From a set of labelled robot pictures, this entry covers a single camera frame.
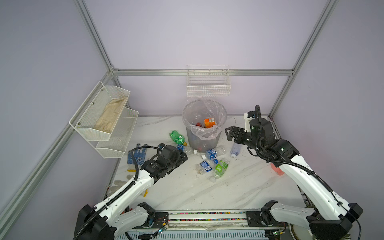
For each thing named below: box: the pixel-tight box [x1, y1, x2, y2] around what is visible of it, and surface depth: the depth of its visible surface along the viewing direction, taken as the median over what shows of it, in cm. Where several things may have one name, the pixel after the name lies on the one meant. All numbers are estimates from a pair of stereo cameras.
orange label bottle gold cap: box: [204, 118, 216, 128], surface depth 97 cm
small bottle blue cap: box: [196, 159, 219, 175], surface depth 92 cm
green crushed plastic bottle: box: [169, 130, 188, 146], surface depth 106 cm
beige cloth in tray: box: [94, 96, 128, 134], surface depth 81 cm
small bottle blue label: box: [177, 144, 198, 155], surface depth 97 cm
